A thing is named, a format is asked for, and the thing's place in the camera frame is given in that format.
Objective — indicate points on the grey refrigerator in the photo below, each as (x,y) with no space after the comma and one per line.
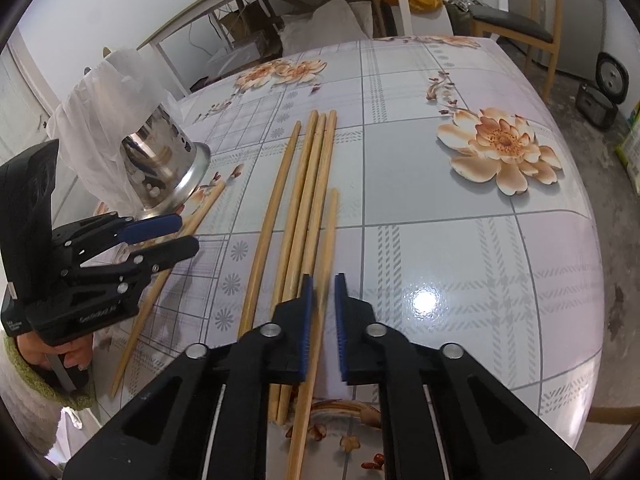
(580,35)

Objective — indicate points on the white sack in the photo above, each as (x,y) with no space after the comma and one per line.
(330,25)

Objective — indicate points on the wooden chopstick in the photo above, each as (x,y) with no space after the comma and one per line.
(327,240)
(312,175)
(135,345)
(322,175)
(272,220)
(302,175)

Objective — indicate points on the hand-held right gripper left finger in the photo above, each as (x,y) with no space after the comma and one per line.
(307,330)

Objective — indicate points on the cardboard box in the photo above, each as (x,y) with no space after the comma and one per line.
(240,15)

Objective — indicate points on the white desk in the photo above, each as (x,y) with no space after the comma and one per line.
(400,0)

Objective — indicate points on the metal utensil holder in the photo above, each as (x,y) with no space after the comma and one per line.
(165,160)

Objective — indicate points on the green white packet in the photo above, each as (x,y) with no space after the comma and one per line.
(631,150)

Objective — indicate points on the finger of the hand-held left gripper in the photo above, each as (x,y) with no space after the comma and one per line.
(170,252)
(150,227)

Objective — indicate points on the steel utensil holder with bag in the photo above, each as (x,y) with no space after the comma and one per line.
(110,105)

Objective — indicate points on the wooden chair black seat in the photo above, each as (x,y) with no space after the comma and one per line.
(510,25)

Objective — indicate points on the black box appliance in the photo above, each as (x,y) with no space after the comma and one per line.
(595,105)

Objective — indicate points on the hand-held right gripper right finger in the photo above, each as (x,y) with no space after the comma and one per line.
(341,330)

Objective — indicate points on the black round appliance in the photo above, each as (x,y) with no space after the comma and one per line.
(612,77)

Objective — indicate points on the person's left forearm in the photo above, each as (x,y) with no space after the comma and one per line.
(25,410)

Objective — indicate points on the clear plastic box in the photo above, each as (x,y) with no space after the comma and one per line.
(240,55)

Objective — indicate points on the person's left hand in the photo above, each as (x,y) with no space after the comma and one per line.
(80,355)

